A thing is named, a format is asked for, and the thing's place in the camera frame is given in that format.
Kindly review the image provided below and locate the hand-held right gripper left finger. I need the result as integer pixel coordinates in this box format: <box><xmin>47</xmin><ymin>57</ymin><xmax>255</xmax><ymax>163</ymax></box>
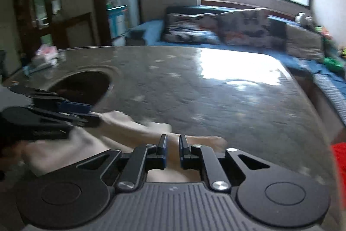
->
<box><xmin>77</xmin><ymin>134</ymin><xmax>169</xmax><ymax>192</ymax></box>

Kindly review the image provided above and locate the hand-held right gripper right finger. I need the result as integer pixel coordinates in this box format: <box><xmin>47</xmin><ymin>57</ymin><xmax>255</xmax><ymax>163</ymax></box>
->
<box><xmin>178</xmin><ymin>134</ymin><xmax>271</xmax><ymax>191</ymax></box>

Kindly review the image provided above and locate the green plush toy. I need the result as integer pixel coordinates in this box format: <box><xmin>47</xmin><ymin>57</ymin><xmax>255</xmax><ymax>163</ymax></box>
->
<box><xmin>315</xmin><ymin>26</ymin><xmax>332</xmax><ymax>37</ymax></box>

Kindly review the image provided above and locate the dark wooden cabinet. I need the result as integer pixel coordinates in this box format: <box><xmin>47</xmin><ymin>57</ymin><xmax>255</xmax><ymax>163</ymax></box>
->
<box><xmin>13</xmin><ymin>0</ymin><xmax>94</xmax><ymax>50</ymax></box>

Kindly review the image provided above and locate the cream garment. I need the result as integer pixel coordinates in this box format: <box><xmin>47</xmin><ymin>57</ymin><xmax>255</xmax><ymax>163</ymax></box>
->
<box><xmin>22</xmin><ymin>110</ymin><xmax>227</xmax><ymax>184</ymax></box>

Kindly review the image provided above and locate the white remote control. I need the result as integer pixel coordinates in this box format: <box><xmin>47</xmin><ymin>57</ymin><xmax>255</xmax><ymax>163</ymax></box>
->
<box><xmin>24</xmin><ymin>59</ymin><xmax>60</xmax><ymax>75</ymax></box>

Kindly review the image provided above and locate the grey pillow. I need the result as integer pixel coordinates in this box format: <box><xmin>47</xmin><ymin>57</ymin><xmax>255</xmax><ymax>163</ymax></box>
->
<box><xmin>285</xmin><ymin>23</ymin><xmax>325</xmax><ymax>60</ymax></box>

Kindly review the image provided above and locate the red cloth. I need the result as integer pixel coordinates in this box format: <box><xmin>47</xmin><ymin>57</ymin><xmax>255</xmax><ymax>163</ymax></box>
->
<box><xmin>330</xmin><ymin>142</ymin><xmax>346</xmax><ymax>203</ymax></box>

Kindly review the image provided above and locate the pink white tissue pack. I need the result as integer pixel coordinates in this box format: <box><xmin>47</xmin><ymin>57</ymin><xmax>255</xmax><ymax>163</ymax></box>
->
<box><xmin>36</xmin><ymin>44</ymin><xmax>58</xmax><ymax>64</ymax></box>

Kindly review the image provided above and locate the blue bathroom cabinet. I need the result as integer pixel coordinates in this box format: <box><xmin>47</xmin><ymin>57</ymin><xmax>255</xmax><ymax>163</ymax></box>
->
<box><xmin>107</xmin><ymin>5</ymin><xmax>128</xmax><ymax>38</ymax></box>

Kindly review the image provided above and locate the blue leaf print pillow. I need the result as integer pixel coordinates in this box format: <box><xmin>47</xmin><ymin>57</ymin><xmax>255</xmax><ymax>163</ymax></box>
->
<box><xmin>162</xmin><ymin>29</ymin><xmax>221</xmax><ymax>45</ymax></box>

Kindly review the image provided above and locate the panda plush toy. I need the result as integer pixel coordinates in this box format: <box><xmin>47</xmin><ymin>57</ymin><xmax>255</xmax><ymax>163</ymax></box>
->
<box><xmin>295</xmin><ymin>12</ymin><xmax>314</xmax><ymax>24</ymax></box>

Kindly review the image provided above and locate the round black induction cooktop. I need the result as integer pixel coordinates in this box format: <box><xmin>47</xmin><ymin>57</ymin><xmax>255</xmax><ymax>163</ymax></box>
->
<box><xmin>47</xmin><ymin>71</ymin><xmax>112</xmax><ymax>112</ymax></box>

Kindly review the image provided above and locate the butterfly print pillow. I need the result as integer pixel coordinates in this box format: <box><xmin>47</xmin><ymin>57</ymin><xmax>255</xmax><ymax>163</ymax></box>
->
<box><xmin>165</xmin><ymin>13</ymin><xmax>219</xmax><ymax>31</ymax></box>
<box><xmin>218</xmin><ymin>8</ymin><xmax>271</xmax><ymax>47</ymax></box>

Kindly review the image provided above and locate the green bowl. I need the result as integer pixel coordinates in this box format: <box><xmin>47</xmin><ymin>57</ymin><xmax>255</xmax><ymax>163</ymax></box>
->
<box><xmin>323</xmin><ymin>57</ymin><xmax>345</xmax><ymax>70</ymax></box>

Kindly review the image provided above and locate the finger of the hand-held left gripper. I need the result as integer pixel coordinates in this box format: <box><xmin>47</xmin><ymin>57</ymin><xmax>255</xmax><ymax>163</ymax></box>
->
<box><xmin>11</xmin><ymin>86</ymin><xmax>92</xmax><ymax>114</ymax></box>
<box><xmin>3</xmin><ymin>108</ymin><xmax>102</xmax><ymax>141</ymax></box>

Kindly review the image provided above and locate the teal blue sofa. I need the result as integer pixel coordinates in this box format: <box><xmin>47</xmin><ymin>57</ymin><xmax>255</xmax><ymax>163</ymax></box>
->
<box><xmin>127</xmin><ymin>5</ymin><xmax>346</xmax><ymax>123</ymax></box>

